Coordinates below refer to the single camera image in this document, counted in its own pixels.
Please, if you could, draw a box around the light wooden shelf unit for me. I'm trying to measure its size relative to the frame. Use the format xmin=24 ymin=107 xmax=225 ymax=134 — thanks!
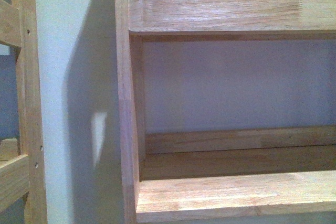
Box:
xmin=115 ymin=0 xmax=335 ymax=223

